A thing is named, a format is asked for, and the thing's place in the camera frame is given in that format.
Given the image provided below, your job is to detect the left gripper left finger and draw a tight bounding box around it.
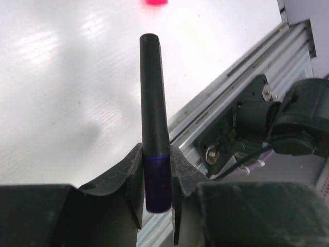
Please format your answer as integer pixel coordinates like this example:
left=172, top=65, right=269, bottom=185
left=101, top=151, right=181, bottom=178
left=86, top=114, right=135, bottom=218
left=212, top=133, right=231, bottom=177
left=1, top=144, right=144, bottom=246

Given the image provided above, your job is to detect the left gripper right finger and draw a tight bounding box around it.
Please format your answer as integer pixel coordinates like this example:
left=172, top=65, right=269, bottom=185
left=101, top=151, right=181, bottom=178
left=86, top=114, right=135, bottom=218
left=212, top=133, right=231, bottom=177
left=170, top=146, right=328, bottom=246

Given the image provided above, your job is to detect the purple highlighter black body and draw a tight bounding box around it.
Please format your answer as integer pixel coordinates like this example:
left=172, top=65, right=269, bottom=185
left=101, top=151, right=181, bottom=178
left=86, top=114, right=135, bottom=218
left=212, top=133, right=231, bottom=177
left=140, top=33, right=172, bottom=214

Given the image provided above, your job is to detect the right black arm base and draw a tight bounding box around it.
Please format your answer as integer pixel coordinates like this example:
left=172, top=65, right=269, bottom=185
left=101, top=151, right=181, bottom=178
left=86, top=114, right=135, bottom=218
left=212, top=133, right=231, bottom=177
left=196, top=74, right=280, bottom=177

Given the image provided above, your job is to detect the pink highlighter black body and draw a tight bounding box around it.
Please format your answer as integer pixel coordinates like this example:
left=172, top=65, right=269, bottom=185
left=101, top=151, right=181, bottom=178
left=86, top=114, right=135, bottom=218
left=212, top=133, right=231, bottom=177
left=145, top=0, right=168, bottom=6

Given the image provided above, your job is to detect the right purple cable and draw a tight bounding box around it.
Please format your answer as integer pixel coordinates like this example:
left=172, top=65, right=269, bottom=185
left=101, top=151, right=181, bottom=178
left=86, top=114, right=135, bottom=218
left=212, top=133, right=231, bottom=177
left=239, top=151, right=277, bottom=175

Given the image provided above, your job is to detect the aluminium front rail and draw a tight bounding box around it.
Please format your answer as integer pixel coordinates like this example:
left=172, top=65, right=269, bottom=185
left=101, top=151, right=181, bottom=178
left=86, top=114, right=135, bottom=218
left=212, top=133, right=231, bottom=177
left=137, top=21, right=328, bottom=246

